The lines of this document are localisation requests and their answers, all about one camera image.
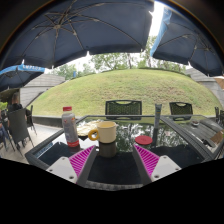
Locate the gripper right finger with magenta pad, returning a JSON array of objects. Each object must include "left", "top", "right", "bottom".
[{"left": 132, "top": 144, "right": 181, "bottom": 185}]

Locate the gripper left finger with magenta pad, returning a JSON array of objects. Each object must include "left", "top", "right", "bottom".
[{"left": 47, "top": 145, "right": 97, "bottom": 187}]

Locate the red round lid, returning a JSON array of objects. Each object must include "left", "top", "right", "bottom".
[{"left": 135, "top": 135, "right": 153, "bottom": 145}]

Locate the crumpled plastic bag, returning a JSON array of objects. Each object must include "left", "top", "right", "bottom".
[{"left": 77, "top": 120, "right": 100, "bottom": 136}]

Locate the plastic bottle with red cap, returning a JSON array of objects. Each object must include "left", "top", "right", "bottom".
[{"left": 62, "top": 106, "right": 79, "bottom": 147}]

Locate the white tube standing upright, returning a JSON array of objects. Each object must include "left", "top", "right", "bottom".
[{"left": 154, "top": 104, "right": 162, "bottom": 129}]

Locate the dark wicker chair left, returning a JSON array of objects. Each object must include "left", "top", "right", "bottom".
[{"left": 8, "top": 108, "right": 31, "bottom": 150}]

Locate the seated person in black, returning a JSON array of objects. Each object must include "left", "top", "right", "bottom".
[{"left": 8, "top": 92, "right": 23, "bottom": 112}]

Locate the left blue umbrella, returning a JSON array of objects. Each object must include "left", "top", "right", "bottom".
[{"left": 0, "top": 64, "right": 45, "bottom": 92}]

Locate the right dark blue umbrella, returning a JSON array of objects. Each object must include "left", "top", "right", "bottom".
[{"left": 150, "top": 7, "right": 224, "bottom": 77}]

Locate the large dark blue umbrella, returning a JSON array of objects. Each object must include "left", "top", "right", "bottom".
[{"left": 0, "top": 0, "right": 154, "bottom": 69}]

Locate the cream mug with yellow handle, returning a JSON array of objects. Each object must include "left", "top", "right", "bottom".
[{"left": 88, "top": 121, "right": 116, "bottom": 144}]

